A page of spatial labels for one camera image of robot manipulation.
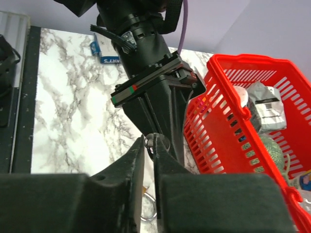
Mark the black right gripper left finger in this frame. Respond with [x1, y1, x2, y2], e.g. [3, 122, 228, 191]
[0, 137, 144, 233]

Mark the large brass padlock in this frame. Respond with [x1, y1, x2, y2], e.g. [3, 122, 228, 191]
[140, 186, 157, 222]

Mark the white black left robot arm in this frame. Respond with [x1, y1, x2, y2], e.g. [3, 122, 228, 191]
[61, 0, 206, 164]

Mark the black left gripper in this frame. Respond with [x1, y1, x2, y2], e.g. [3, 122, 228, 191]
[111, 52, 206, 166]

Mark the blue razor package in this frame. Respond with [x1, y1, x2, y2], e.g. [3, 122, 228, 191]
[90, 33, 121, 64]

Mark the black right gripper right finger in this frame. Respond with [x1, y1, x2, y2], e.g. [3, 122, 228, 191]
[153, 133, 295, 233]

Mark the black metal base rail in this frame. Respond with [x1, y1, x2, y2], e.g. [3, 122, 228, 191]
[0, 26, 41, 174]

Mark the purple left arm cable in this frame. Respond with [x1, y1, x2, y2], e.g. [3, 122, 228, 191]
[176, 0, 190, 54]

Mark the red plastic shopping basket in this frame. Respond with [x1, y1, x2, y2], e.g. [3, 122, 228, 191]
[184, 54, 311, 233]

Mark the green glitter ball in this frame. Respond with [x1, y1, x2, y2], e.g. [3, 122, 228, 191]
[242, 135, 285, 173]

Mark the grey foil pouch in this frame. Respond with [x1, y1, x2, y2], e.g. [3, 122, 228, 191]
[247, 81, 287, 133]

